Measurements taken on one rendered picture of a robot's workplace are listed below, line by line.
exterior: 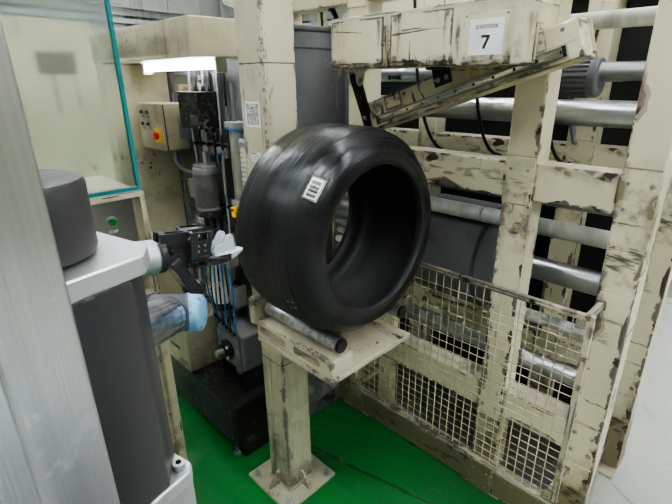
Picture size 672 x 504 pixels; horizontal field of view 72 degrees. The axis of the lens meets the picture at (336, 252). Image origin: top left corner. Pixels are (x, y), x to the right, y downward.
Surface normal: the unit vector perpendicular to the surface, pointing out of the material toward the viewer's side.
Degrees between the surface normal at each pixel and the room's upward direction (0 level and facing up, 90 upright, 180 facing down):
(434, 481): 0
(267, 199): 63
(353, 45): 90
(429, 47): 90
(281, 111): 90
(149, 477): 90
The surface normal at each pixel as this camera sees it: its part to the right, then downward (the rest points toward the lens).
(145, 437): 0.85, 0.18
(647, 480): -0.01, -0.93
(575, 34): -0.71, 0.26
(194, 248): 0.70, 0.26
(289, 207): -0.43, -0.11
